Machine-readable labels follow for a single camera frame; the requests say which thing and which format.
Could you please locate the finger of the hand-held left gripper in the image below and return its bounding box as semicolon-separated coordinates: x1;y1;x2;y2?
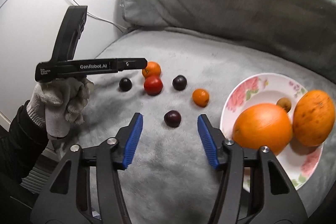
117;57;148;72

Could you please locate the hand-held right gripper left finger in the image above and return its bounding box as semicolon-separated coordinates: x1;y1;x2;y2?
30;112;143;224

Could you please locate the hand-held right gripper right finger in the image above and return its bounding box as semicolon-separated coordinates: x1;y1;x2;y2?
197;114;309;224

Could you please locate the medium tangerine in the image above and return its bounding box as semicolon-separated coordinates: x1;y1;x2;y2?
142;61;161;79

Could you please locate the dark purple plum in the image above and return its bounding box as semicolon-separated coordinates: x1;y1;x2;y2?
119;77;132;92
164;110;182;127
172;75;188;90

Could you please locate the large smooth orange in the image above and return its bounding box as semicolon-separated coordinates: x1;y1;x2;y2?
232;103;293;156

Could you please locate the white floral plate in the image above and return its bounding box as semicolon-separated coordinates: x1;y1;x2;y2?
220;73;324;191

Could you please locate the small brown round fruit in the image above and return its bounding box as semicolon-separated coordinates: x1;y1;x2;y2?
276;98;292;113

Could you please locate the large rough-skinned orange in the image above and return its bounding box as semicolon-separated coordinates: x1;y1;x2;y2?
293;90;336;147

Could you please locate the person's left forearm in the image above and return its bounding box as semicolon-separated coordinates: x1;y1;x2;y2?
0;101;50;185

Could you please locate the person's left hand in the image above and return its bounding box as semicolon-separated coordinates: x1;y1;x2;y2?
26;77;94;139

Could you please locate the red tomato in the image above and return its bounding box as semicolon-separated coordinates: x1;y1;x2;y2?
143;75;164;96

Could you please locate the small orange kumquat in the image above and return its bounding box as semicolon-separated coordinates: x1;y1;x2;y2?
192;89;210;107

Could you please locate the grey fleece blanket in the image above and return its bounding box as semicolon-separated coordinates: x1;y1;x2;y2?
50;27;336;224

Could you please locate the white cabinet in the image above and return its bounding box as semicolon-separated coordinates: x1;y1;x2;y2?
0;0;132;135

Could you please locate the grey covered pillow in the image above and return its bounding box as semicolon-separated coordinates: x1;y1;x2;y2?
122;0;336;83

